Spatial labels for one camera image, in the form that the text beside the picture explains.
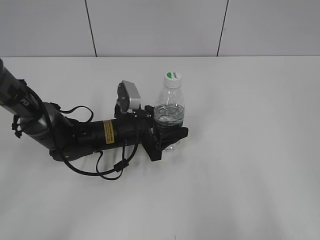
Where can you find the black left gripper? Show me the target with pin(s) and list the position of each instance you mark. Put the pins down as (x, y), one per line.
(130, 128)

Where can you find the clear Cestbon water bottle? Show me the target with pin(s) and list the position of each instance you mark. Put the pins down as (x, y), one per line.
(169, 109)

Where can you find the white green bottle cap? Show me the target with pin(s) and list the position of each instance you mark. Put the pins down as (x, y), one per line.
(172, 80)

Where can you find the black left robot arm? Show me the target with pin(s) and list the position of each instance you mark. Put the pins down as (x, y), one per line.
(70, 139)

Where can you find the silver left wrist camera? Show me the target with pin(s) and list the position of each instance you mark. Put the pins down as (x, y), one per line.
(128, 97)

